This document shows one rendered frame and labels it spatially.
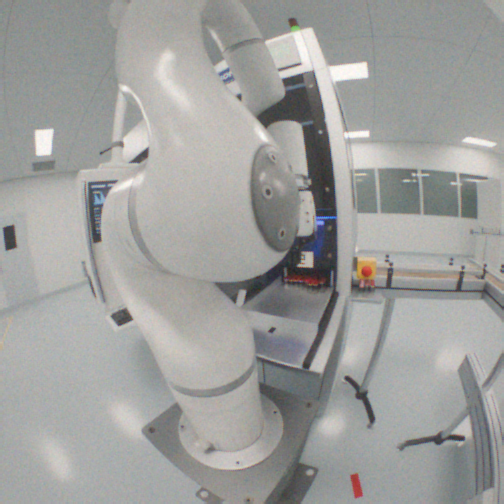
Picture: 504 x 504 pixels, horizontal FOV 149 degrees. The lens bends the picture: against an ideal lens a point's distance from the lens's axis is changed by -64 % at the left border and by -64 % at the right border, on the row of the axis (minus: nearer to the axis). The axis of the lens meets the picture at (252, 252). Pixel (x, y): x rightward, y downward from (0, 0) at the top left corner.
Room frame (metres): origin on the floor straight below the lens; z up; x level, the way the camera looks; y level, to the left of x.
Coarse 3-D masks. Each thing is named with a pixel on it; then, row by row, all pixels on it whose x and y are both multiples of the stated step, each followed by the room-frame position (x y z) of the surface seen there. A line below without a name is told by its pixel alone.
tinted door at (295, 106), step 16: (288, 80) 0.71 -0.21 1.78; (240, 96) 0.84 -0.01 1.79; (288, 96) 0.72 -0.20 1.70; (304, 96) 0.68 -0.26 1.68; (272, 112) 0.76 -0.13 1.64; (288, 112) 0.73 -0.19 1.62; (304, 112) 0.69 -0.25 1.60; (304, 128) 0.70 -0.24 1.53; (304, 144) 0.70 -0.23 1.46; (320, 192) 0.68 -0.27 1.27; (320, 208) 0.68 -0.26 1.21
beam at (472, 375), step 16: (464, 368) 0.25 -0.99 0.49; (480, 368) 0.17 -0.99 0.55; (464, 384) 0.19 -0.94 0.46; (480, 384) 0.10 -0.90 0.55; (480, 400) 0.04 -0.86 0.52; (480, 416) -0.02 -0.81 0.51; (496, 416) -0.08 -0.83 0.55; (480, 432) -0.08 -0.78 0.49; (496, 432) -0.13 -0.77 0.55; (480, 448) -0.13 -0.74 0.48; (496, 448) -0.19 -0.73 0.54; (480, 464) -0.19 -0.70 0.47; (496, 464) -0.24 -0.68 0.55; (480, 480) -0.25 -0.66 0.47; (496, 480) -0.29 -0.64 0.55; (496, 496) -0.35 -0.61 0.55
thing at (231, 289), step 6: (264, 276) 0.88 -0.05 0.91; (216, 282) 0.91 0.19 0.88; (222, 282) 0.91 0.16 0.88; (228, 282) 0.90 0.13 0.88; (234, 282) 0.90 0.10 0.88; (240, 282) 0.89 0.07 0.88; (246, 282) 0.88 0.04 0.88; (252, 282) 0.79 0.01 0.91; (258, 282) 0.83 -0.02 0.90; (222, 288) 0.83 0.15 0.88; (228, 288) 0.82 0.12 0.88; (234, 288) 0.82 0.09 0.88; (240, 288) 0.81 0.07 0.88; (246, 288) 0.75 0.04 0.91; (228, 294) 0.75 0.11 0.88; (234, 294) 0.68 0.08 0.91
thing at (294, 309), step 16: (272, 288) 0.76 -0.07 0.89; (288, 288) 0.76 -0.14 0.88; (256, 304) 0.64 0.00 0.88; (272, 304) 0.63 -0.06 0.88; (288, 304) 0.62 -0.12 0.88; (304, 304) 0.60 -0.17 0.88; (320, 304) 0.59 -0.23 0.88; (256, 320) 0.53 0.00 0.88; (272, 320) 0.50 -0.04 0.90; (288, 320) 0.47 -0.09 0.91; (304, 320) 0.50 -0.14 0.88; (320, 320) 0.45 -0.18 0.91
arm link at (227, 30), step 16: (128, 0) 0.13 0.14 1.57; (224, 0) 0.21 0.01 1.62; (112, 16) 0.15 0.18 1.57; (208, 16) 0.23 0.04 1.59; (224, 16) 0.24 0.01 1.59; (240, 16) 0.24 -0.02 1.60; (224, 32) 0.26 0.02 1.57; (240, 32) 0.26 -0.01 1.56; (256, 32) 0.27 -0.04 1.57; (224, 48) 0.29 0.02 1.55
